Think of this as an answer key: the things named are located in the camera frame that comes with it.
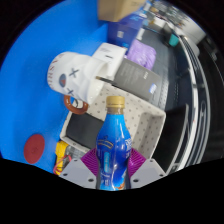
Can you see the tall dark grey carton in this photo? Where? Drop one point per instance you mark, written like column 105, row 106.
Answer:
column 138, row 78

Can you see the black flat pad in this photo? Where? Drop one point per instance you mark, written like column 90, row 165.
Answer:
column 83, row 130

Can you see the yellow multimeter with red leads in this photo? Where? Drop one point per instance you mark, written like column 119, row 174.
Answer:
column 61, row 153

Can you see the teal bin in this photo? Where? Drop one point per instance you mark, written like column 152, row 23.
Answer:
column 173, row 40

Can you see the dark blue box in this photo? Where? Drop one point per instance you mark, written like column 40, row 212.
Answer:
column 125, row 31

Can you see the white dotted storage tray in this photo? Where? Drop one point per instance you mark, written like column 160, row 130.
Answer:
column 143, row 116

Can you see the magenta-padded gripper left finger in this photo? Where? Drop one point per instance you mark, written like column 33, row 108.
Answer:
column 78, row 171

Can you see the white skull-face mug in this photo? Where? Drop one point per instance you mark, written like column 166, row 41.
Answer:
column 80, row 75

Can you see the flat round red coaster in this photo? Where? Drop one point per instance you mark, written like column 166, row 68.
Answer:
column 34, row 149

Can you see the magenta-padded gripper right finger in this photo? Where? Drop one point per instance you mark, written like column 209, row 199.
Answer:
column 148, row 171

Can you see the small white box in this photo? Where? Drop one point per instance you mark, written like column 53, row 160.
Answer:
column 110, row 55

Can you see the blue drink bottle gold cap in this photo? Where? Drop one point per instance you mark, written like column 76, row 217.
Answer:
column 113, row 143

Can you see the brown cardboard box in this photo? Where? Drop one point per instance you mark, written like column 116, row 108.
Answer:
column 120, row 9

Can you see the black shelf unit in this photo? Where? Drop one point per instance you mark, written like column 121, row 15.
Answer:
column 193, row 110

